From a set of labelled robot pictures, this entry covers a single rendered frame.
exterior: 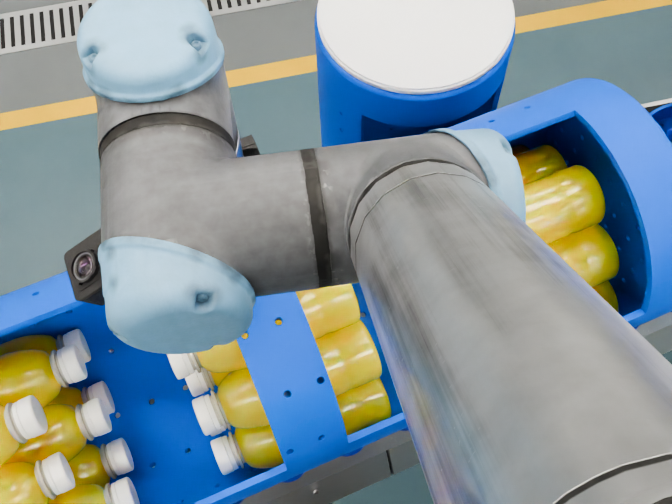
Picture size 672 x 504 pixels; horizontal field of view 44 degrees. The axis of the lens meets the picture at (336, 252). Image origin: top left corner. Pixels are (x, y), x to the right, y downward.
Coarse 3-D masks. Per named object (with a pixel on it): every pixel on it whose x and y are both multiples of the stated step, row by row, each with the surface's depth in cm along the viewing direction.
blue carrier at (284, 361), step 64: (448, 128) 89; (512, 128) 84; (576, 128) 96; (640, 128) 82; (640, 192) 80; (640, 256) 94; (0, 320) 76; (64, 320) 93; (256, 320) 74; (640, 320) 88; (128, 384) 98; (256, 384) 74; (320, 384) 75; (384, 384) 98; (192, 448) 96; (320, 448) 79
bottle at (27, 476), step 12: (0, 468) 79; (12, 468) 79; (24, 468) 80; (36, 468) 80; (0, 480) 78; (12, 480) 78; (24, 480) 79; (36, 480) 79; (0, 492) 77; (12, 492) 78; (24, 492) 78; (36, 492) 79; (48, 492) 79
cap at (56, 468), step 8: (48, 456) 81; (56, 456) 81; (64, 456) 83; (48, 464) 80; (56, 464) 80; (64, 464) 81; (48, 472) 80; (56, 472) 80; (64, 472) 80; (48, 480) 79; (56, 480) 80; (64, 480) 80; (72, 480) 82; (56, 488) 80; (64, 488) 80; (72, 488) 81
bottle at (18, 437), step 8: (0, 408) 78; (8, 408) 77; (0, 416) 77; (8, 416) 77; (0, 424) 76; (8, 424) 76; (0, 432) 76; (8, 432) 77; (16, 432) 77; (0, 440) 76; (8, 440) 77; (16, 440) 78; (24, 440) 78; (0, 448) 76; (8, 448) 77; (16, 448) 78; (0, 456) 76; (8, 456) 77; (0, 464) 77
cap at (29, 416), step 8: (24, 400) 78; (32, 400) 78; (16, 408) 77; (24, 408) 77; (32, 408) 77; (40, 408) 80; (16, 416) 77; (24, 416) 77; (32, 416) 77; (40, 416) 79; (16, 424) 77; (24, 424) 77; (32, 424) 77; (40, 424) 78; (24, 432) 77; (32, 432) 77; (40, 432) 78
